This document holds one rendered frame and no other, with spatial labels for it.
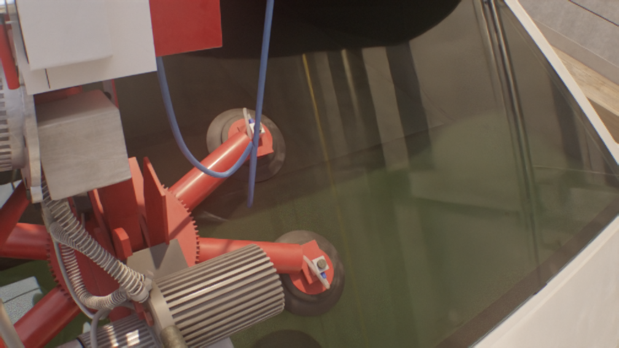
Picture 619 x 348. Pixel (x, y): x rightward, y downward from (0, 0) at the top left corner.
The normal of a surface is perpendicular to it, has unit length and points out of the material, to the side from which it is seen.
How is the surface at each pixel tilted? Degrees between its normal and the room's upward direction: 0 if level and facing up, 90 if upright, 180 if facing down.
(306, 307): 46
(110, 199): 73
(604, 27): 90
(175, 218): 26
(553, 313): 50
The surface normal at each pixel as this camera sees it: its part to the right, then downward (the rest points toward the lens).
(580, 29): -0.82, 0.26
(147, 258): 0.40, -0.40
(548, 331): 0.61, -0.04
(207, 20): 0.58, 0.37
